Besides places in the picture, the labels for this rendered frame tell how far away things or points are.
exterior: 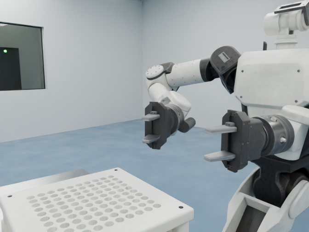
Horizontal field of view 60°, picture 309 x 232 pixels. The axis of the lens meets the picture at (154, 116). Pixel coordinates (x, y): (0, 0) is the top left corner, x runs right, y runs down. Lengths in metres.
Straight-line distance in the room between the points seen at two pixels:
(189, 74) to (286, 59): 0.37
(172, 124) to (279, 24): 0.42
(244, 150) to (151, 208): 0.22
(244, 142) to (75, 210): 0.33
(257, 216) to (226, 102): 4.71
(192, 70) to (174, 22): 5.33
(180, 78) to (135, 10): 5.93
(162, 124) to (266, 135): 0.25
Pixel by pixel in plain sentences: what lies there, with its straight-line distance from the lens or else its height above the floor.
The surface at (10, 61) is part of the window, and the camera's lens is 5.33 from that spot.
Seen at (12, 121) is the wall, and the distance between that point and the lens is 5.27.
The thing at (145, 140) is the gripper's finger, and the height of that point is 1.00.
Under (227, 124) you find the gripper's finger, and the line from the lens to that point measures 0.55.
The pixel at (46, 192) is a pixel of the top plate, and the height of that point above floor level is 0.95.
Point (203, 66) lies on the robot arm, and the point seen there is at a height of 1.19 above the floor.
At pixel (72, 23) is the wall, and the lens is 5.81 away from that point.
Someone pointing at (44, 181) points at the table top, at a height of 0.88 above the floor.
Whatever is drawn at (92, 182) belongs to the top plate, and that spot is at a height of 0.95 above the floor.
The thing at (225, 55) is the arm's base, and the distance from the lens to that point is 0.98.
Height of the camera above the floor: 1.16
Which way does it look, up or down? 9 degrees down
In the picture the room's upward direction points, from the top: straight up
